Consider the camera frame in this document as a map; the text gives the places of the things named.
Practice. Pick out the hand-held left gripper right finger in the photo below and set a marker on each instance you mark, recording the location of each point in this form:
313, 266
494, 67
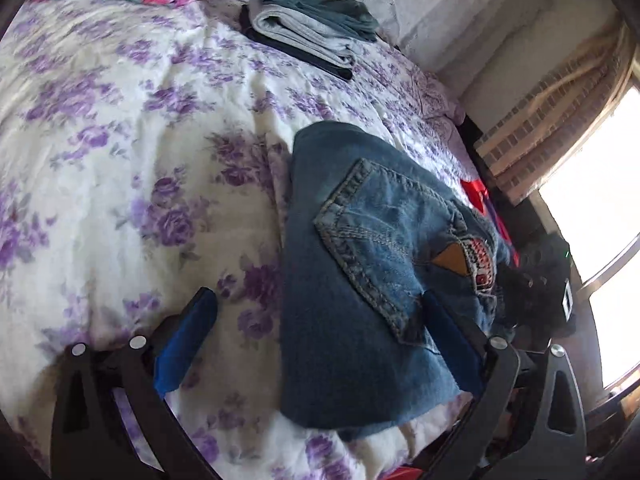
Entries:
450, 345

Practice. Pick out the beige striped curtain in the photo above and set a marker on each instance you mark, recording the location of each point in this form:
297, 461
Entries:
555, 110

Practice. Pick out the folded grey garment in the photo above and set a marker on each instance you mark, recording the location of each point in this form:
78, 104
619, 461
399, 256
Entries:
300, 35

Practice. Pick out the white lace bed cover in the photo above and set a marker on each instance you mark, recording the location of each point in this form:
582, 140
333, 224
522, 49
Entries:
425, 10

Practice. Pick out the blue denim pants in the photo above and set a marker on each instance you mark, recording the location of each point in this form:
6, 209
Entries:
360, 260

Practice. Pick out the purple floral bedspread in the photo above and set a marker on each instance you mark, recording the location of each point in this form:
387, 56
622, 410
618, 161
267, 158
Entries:
125, 135

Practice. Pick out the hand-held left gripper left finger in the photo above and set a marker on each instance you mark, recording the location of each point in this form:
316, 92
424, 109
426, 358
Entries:
185, 340

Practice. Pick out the red and blue cloth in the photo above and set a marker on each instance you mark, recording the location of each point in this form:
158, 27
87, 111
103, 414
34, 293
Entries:
477, 192

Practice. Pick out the folded teal pants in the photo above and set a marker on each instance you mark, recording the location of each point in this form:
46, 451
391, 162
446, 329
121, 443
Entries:
320, 7

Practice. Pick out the bright window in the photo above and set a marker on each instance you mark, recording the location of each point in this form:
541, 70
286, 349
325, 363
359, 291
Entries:
600, 200

